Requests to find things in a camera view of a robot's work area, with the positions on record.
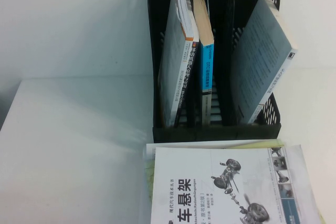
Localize grey cover white spine book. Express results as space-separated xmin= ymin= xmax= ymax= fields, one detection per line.
xmin=230 ymin=0 xmax=299 ymax=125

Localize black plastic book stand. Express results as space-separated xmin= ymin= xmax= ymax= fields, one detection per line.
xmin=147 ymin=0 xmax=283 ymax=142

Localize blue spine book tan pages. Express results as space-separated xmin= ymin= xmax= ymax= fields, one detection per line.
xmin=193 ymin=0 xmax=215 ymax=126

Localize white car suspension book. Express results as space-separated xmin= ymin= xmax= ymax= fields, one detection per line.
xmin=150 ymin=144 xmax=325 ymax=224

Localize plain white book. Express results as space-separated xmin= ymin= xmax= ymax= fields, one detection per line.
xmin=143 ymin=138 xmax=279 ymax=162

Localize black spine book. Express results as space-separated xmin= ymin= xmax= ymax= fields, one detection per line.
xmin=173 ymin=39 xmax=201 ymax=127

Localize yellow-green book blue band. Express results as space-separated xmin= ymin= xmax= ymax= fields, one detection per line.
xmin=143 ymin=140 xmax=286 ymax=224

